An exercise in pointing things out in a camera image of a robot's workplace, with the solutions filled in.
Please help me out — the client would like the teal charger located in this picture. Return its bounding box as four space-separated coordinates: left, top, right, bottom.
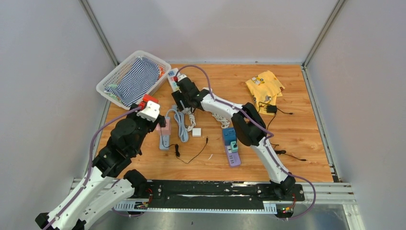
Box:
229 141 238 153

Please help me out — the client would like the small white charger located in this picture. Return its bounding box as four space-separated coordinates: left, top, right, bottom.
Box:
192 128 202 138

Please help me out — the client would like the striped cloth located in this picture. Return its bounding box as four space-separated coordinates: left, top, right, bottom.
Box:
104 57 161 107

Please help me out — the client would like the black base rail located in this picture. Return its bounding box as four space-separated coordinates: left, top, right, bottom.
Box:
131 180 305 214

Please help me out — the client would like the white plastic basket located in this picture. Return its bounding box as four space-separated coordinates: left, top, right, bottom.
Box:
96 50 171 110

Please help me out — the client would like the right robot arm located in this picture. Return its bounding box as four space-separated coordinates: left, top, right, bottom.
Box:
175 77 296 200

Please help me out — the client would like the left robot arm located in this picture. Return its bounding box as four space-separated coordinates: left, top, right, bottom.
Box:
35 101 166 230

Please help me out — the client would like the light blue coiled cable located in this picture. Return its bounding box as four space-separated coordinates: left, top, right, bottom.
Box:
166 105 190 143

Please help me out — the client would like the blue cube socket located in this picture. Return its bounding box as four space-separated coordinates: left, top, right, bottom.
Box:
222 127 237 146

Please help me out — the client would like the purple power bank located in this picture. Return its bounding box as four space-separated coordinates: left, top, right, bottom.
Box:
225 145 241 168

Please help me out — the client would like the pink cube socket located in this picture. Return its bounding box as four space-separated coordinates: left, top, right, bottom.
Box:
156 116 171 136

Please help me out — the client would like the black power adapter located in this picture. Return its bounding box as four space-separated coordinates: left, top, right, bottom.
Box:
266 105 278 115

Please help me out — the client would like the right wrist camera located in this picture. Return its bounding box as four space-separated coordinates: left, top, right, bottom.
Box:
168 74 187 92

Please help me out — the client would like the yellow cloth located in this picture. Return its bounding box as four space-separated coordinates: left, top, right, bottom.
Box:
245 70 285 115

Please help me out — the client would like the white adapter with coiled cable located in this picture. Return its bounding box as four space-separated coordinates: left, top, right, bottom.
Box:
212 113 230 129

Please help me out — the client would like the white colourful power strip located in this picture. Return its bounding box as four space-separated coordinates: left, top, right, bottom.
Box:
167 68 179 92

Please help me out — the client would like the thin black usb cable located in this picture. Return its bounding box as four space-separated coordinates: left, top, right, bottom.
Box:
168 137 209 165

